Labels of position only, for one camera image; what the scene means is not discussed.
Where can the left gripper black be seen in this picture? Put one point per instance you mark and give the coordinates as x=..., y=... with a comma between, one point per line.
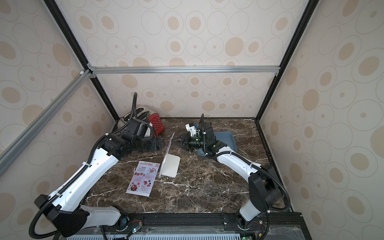
x=157, y=143

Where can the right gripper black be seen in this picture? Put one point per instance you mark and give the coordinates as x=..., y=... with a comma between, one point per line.
x=188, y=141

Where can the white menu holder stand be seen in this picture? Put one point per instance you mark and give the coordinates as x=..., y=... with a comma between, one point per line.
x=170, y=167

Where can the old menu sheet red print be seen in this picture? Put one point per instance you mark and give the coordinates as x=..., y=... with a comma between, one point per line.
x=143, y=179

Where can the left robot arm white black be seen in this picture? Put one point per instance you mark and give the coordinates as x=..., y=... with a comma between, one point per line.
x=61, y=212

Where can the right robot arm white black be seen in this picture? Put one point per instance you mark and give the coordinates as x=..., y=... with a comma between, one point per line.
x=266, y=192

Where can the red polka dot toaster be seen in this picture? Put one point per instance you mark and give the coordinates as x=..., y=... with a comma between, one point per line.
x=146, y=115

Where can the blue grey plastic tray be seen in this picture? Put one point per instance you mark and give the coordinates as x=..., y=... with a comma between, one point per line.
x=223, y=139

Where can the left diagonal aluminium bar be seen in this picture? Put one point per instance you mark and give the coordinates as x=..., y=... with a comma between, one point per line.
x=25, y=138

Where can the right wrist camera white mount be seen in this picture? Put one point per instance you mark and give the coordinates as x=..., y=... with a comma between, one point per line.
x=192, y=129

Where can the horizontal aluminium frame bar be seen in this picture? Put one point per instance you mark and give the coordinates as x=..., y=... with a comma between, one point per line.
x=185, y=70

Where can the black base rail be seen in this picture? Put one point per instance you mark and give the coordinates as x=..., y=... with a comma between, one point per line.
x=219, y=226

